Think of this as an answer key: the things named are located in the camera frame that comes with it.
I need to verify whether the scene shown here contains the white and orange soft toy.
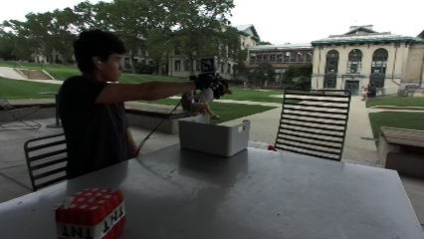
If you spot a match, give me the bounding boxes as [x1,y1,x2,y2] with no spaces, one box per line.
[196,87,232,104]

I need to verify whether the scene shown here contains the white cube with black markers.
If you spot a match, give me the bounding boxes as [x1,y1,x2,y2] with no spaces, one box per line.
[200,58,216,74]

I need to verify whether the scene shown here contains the white plastic storage bin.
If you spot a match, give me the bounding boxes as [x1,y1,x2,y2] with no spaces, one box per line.
[178,114,251,158]

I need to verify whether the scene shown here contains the brick building with green roof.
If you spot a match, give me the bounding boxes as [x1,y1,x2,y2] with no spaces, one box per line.
[244,42,315,88]

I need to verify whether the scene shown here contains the concrete bench with wooden seat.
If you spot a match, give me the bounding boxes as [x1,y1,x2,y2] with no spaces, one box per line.
[123,101,198,135]
[377,125,424,178]

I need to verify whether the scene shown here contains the large green tree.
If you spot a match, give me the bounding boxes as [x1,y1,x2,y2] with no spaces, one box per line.
[0,0,248,76]

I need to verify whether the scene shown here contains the black slatted metal chair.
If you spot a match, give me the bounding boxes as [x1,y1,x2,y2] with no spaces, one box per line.
[22,132,69,192]
[272,88,352,162]

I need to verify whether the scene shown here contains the the person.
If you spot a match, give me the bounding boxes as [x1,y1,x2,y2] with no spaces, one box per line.
[57,29,198,181]

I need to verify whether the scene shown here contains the beige building with arched windows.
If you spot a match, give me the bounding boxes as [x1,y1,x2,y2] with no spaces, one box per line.
[309,24,424,97]

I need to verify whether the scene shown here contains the red block soft toy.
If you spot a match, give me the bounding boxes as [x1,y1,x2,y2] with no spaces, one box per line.
[54,187,127,239]

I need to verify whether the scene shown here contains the black glove cable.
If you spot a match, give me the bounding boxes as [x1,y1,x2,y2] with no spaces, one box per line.
[134,99,184,157]

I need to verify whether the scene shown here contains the black metal post with base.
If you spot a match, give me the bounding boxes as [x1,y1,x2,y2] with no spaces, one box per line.
[45,93,65,129]

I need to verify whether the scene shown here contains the black wire lounge chair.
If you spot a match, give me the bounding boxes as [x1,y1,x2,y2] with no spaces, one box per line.
[0,95,43,130]

